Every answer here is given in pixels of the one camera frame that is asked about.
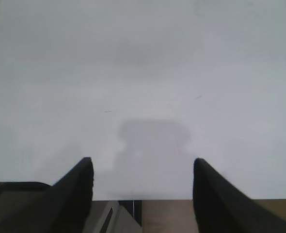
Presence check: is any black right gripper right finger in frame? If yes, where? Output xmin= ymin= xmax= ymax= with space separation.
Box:
xmin=192 ymin=157 xmax=286 ymax=233

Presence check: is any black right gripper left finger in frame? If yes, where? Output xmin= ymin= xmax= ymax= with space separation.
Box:
xmin=2 ymin=157 xmax=95 ymax=233

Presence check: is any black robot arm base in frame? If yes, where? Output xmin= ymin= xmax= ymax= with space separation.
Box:
xmin=0 ymin=181 xmax=53 ymax=233

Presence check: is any grey metal frame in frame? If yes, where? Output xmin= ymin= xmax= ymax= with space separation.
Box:
xmin=84 ymin=200 xmax=143 ymax=233

